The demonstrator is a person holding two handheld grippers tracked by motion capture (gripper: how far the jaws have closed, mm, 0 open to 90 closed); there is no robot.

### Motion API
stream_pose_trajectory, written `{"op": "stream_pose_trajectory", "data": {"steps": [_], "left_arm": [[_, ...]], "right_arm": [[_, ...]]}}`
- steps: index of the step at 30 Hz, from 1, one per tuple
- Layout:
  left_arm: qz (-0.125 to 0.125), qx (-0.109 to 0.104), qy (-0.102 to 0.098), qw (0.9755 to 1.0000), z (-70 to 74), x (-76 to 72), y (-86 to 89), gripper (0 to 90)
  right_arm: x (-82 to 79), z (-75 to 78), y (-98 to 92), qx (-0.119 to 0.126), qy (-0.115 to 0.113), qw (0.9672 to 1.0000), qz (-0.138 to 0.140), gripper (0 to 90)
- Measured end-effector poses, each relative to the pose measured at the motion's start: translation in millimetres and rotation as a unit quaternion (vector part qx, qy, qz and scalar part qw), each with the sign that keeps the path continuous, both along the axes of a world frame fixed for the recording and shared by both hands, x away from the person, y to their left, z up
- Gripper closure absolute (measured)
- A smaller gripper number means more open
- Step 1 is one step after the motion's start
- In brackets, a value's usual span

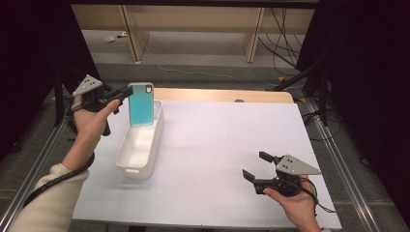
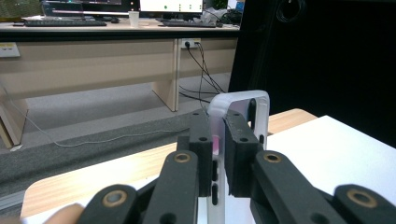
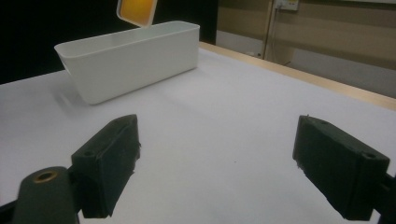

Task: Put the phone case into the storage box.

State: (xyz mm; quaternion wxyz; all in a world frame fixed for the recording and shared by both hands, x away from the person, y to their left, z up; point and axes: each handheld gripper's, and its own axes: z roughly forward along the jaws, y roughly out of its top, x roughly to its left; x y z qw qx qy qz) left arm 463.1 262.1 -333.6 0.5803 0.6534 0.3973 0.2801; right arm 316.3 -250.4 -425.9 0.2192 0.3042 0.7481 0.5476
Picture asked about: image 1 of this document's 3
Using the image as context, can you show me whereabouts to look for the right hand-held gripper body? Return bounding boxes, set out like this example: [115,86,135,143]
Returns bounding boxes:
[253,154,323,198]

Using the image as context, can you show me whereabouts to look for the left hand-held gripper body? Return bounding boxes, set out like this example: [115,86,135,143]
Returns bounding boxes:
[72,73,115,137]

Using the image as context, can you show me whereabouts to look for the blue phone case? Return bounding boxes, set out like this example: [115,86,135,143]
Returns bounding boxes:
[127,81,156,128]

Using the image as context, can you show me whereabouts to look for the white plastic storage bin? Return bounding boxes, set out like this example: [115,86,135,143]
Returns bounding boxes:
[114,99,165,181]

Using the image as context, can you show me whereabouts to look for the person's right hand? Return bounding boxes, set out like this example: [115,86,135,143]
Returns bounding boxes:
[263,176,319,225]

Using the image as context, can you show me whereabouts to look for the person's left hand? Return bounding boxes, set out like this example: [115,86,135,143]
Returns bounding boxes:
[73,99,121,145]

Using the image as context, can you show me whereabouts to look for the black metal stand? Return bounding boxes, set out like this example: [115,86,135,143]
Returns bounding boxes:
[273,54,331,128]
[52,64,66,128]

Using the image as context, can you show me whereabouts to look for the black curtain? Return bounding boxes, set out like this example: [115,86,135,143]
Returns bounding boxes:
[0,0,102,162]
[295,0,410,228]

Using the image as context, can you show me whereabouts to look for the wooden shelf unit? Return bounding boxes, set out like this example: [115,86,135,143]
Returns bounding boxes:
[70,4,316,64]

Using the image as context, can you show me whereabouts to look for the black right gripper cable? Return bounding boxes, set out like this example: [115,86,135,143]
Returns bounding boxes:
[291,176,338,217]

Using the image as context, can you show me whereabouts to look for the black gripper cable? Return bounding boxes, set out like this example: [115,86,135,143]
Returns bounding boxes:
[291,176,338,217]
[23,96,97,208]

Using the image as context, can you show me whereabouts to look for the aluminium floor rail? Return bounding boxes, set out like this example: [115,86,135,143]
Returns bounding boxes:
[0,121,73,232]
[305,98,382,232]

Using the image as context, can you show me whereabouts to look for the black floor cables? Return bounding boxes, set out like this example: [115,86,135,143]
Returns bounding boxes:
[302,108,343,143]

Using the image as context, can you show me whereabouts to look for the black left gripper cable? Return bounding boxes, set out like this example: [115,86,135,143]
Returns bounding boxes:
[23,96,97,208]

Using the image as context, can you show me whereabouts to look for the black hanging cables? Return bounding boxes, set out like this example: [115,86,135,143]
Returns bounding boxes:
[256,7,308,77]

